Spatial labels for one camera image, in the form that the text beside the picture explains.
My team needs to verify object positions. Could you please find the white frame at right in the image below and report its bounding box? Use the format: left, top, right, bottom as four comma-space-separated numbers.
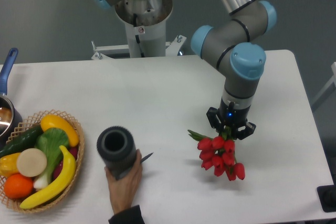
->
311, 62, 335, 112

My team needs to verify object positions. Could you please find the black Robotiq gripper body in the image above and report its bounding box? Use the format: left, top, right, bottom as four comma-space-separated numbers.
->
218, 93, 253, 134

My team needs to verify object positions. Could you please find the grey pen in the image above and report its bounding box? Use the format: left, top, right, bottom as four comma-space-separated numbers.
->
140, 152, 153, 164

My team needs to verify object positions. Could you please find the purple eggplant toy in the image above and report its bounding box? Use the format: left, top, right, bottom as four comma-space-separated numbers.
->
53, 147, 78, 180

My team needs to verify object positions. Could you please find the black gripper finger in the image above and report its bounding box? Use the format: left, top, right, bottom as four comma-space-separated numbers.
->
232, 122, 256, 140
206, 107, 223, 132

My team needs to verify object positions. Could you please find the yellow squash toy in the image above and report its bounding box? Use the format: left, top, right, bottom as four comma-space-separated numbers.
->
40, 114, 79, 147

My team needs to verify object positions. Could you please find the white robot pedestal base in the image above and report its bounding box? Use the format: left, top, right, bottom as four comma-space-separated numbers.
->
91, 22, 187, 60

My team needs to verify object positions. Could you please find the green bok choy toy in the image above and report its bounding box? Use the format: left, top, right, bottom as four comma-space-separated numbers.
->
34, 127, 69, 190

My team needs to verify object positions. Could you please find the dark green cucumber toy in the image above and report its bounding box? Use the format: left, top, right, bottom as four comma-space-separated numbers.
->
1, 125, 43, 157

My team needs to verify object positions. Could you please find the woven wicker basket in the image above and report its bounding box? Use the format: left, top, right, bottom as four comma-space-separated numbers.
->
1, 109, 85, 214

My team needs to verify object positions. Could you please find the dark sleeved forearm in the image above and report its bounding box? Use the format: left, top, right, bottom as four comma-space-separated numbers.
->
108, 205, 145, 224

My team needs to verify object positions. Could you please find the black device at edge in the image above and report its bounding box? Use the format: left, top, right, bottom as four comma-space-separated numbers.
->
317, 185, 335, 212

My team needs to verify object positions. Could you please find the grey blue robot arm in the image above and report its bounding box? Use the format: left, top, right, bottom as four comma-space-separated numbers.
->
94, 0, 277, 140

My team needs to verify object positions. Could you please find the dark grey ribbed vase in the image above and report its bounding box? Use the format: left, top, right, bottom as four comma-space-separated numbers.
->
97, 126, 137, 180

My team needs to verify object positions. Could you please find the blue handled saucepan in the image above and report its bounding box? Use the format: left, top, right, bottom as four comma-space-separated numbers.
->
1, 48, 23, 150

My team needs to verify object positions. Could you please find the yellow bell pepper toy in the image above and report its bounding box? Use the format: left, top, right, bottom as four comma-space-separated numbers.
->
1, 153, 20, 177

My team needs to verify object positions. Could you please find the beige round disc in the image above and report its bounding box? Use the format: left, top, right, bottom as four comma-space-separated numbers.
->
16, 148, 47, 177

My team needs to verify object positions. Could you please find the person's bare hand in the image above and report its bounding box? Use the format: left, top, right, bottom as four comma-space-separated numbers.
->
104, 149, 143, 215

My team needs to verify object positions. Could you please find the red tulip bouquet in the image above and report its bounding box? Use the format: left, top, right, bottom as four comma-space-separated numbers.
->
188, 127, 246, 181

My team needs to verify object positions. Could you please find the orange plastic fruit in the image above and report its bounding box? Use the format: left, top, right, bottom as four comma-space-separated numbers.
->
4, 173, 33, 199

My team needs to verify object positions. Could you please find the yellow plastic banana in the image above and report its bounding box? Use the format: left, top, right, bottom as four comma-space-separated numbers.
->
19, 145, 76, 209

